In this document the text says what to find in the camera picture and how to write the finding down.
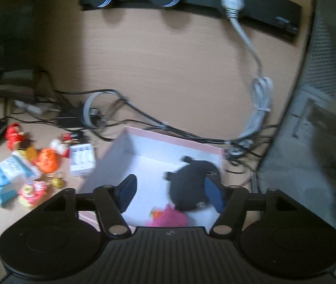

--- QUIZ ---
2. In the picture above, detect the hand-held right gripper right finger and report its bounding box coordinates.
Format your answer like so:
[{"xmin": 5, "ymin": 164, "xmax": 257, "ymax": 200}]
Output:
[{"xmin": 204, "ymin": 175, "xmax": 293, "ymax": 238}]

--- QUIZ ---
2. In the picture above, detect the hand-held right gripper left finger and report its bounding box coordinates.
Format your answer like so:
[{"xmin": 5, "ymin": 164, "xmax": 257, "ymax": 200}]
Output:
[{"xmin": 44, "ymin": 174, "xmax": 138, "ymax": 238}]

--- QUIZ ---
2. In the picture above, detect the black plush toy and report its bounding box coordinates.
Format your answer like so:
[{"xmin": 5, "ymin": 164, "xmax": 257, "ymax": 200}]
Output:
[{"xmin": 164, "ymin": 155, "xmax": 221, "ymax": 212}]

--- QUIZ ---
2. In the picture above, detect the pink cardboard box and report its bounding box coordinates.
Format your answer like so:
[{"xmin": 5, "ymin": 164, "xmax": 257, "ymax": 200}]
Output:
[{"xmin": 77, "ymin": 126, "xmax": 226, "ymax": 234}]

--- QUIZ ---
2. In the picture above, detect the white battery pack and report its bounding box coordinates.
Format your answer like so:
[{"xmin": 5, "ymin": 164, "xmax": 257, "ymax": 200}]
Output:
[{"xmin": 68, "ymin": 143, "xmax": 96, "ymax": 177}]

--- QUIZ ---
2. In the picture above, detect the orange round toy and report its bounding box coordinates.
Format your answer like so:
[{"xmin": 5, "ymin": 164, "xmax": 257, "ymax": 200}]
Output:
[{"xmin": 35, "ymin": 148, "xmax": 61, "ymax": 173}]

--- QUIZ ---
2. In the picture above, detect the pink and yellow toy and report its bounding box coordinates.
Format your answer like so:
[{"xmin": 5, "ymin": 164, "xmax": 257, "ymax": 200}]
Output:
[{"xmin": 18, "ymin": 180, "xmax": 52, "ymax": 208}]

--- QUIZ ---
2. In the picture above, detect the red figure toy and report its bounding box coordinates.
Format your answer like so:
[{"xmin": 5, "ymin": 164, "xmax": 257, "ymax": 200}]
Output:
[{"xmin": 5, "ymin": 123, "xmax": 38, "ymax": 163}]

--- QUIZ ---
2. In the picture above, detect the pink plush toy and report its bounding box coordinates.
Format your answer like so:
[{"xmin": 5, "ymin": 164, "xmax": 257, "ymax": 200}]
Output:
[{"xmin": 145, "ymin": 204, "xmax": 189, "ymax": 228}]

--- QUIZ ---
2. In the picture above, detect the white and red toy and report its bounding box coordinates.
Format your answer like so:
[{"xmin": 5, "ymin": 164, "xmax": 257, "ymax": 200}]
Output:
[{"xmin": 50, "ymin": 138, "xmax": 71, "ymax": 158}]

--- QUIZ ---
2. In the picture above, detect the black power adapter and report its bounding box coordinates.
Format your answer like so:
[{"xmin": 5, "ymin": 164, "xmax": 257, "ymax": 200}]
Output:
[{"xmin": 56, "ymin": 109, "xmax": 103, "ymax": 128}]

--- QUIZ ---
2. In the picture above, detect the blue tissue packet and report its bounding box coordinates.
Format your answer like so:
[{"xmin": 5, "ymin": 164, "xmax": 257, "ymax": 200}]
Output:
[{"xmin": 0, "ymin": 152, "xmax": 42, "ymax": 208}]

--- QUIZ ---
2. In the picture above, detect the white adapter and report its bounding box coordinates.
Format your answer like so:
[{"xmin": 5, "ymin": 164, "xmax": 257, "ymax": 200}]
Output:
[{"xmin": 14, "ymin": 100, "xmax": 62, "ymax": 115}]

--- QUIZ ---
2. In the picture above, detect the grey computer tower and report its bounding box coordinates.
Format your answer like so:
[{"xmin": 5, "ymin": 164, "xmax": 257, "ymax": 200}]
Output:
[{"xmin": 257, "ymin": 0, "xmax": 336, "ymax": 284}]

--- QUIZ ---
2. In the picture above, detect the white plug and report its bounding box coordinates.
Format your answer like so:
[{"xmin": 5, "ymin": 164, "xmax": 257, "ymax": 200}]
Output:
[{"xmin": 221, "ymin": 0, "xmax": 245, "ymax": 19}]

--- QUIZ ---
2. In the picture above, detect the dark monitor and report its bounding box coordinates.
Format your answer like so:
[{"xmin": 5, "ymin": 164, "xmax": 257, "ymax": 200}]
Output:
[{"xmin": 0, "ymin": 0, "xmax": 48, "ymax": 88}]

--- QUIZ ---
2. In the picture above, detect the bundle of black cables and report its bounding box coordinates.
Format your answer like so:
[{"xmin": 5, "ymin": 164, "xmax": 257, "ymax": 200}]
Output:
[{"xmin": 0, "ymin": 70, "xmax": 278, "ymax": 184}]

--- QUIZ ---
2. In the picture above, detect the grey cable loop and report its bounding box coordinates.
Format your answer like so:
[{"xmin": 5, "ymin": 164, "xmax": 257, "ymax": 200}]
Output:
[{"xmin": 83, "ymin": 92, "xmax": 118, "ymax": 129}]

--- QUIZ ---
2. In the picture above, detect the white power cable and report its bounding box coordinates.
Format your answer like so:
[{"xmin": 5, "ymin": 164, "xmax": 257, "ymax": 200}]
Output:
[{"xmin": 230, "ymin": 16, "xmax": 274, "ymax": 154}]

